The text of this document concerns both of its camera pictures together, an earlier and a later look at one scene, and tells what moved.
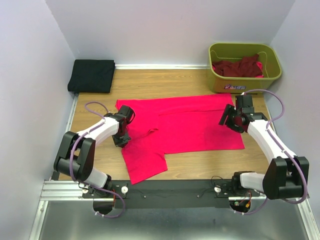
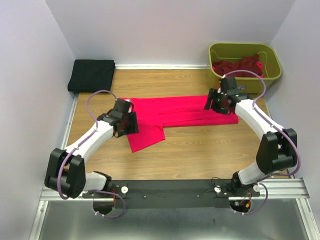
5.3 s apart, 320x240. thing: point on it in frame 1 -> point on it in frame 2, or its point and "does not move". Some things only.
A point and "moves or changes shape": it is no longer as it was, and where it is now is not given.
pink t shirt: [173, 125] moves or changes shape
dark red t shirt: [247, 67] does not move
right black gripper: [228, 110] -> [213, 94]
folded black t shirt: [91, 76] does not move
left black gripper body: [121, 138] -> [130, 124]
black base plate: [149, 194] does not move
